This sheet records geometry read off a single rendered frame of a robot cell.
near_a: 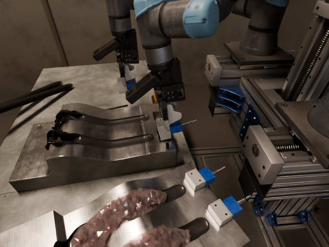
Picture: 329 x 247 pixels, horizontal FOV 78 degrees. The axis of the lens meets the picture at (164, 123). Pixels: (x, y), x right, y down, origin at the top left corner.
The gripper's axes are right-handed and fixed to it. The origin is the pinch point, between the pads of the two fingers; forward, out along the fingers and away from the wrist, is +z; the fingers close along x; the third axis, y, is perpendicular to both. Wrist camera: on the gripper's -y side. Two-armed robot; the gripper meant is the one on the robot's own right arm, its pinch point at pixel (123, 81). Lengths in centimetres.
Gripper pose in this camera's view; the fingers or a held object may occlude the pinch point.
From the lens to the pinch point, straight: 88.2
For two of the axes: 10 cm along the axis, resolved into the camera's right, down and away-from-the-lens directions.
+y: 9.8, -1.3, 1.5
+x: -2.0, -6.5, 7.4
